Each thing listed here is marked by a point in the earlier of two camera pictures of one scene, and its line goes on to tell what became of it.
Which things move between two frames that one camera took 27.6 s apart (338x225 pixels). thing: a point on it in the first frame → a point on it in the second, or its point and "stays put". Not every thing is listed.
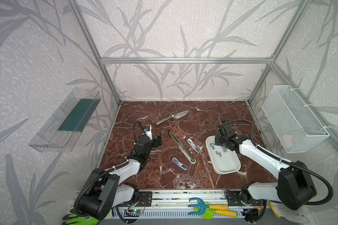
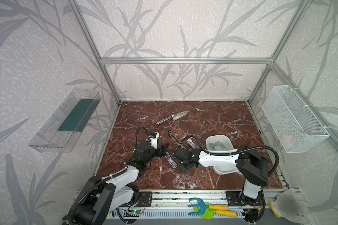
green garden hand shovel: x=209 y=213 stays put
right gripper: x=223 y=138 → x=179 y=154
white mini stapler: x=196 y=148 stays put
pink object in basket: x=287 y=140 stays put
